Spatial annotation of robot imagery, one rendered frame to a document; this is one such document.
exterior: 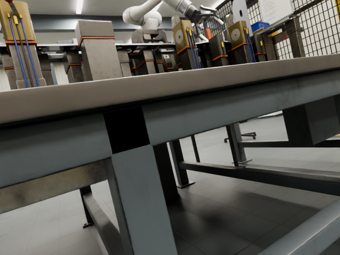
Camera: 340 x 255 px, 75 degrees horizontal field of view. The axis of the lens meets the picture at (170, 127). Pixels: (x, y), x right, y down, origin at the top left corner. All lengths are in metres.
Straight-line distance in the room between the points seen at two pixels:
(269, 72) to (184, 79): 0.22
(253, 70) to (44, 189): 0.56
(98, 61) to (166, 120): 0.50
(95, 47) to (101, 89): 0.54
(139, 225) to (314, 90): 0.60
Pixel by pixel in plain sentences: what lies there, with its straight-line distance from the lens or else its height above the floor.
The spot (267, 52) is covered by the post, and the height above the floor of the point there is 0.88.
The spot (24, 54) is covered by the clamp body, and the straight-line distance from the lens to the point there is 0.79.
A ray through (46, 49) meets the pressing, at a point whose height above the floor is 1.00.
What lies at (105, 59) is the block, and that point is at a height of 0.89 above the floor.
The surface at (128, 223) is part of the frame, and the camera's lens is 0.40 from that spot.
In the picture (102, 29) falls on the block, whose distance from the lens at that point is 0.91.
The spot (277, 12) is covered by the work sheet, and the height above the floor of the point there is 1.21.
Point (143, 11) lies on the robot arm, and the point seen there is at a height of 1.41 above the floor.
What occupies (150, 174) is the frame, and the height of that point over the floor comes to 0.53.
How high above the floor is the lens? 0.62
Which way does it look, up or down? 1 degrees down
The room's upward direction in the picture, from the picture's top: 13 degrees counter-clockwise
